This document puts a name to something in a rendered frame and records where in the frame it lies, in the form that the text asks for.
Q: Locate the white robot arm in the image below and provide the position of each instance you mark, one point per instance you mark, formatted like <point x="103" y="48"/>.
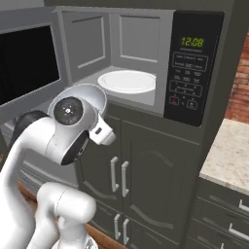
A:
<point x="35" y="139"/>

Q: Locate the white round microwave turntable plate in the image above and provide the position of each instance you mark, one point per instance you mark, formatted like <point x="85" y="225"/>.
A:
<point x="126" y="81"/>

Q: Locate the dark grey narrow cupboard door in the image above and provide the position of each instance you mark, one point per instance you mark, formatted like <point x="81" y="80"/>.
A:
<point x="97" y="168"/>

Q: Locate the dark grey wide cupboard door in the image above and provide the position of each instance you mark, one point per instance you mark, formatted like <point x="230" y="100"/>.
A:
<point x="159" y="181"/>

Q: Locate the microwave start button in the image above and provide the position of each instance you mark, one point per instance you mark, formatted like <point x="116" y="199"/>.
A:
<point x="192" y="104"/>

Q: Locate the black and grey microwave oven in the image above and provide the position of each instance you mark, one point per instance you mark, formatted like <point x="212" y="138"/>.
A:
<point x="194" y="71"/>

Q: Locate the dark grey narrow low door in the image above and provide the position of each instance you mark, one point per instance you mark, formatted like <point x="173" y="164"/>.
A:
<point x="103" y="217"/>

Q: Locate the dark grey wide low door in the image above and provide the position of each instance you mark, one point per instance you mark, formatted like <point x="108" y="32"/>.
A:
<point x="149" y="235"/>

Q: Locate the grey microwave door, black window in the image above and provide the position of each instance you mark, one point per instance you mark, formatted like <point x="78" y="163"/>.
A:
<point x="26" y="58"/>

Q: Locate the dark grey tall cabinet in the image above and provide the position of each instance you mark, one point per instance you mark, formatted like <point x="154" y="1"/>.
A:
<point x="223" y="64"/>

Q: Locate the dark grey drawer front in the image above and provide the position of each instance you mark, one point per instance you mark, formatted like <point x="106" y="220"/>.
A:
<point x="220" y="196"/>
<point x="204" y="238"/>
<point x="210" y="217"/>

